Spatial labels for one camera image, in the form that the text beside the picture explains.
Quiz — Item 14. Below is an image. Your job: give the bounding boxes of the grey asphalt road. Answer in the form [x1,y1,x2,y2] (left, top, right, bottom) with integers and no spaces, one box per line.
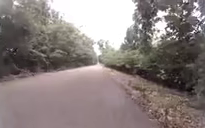
[0,64,158,128]

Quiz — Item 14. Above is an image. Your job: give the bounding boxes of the leaf-strewn dirt verge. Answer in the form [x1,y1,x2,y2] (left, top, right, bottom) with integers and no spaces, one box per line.
[103,65,205,128]

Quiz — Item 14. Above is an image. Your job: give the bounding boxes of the row of trees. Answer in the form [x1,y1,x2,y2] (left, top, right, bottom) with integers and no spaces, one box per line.
[97,0,205,108]
[0,0,99,80]

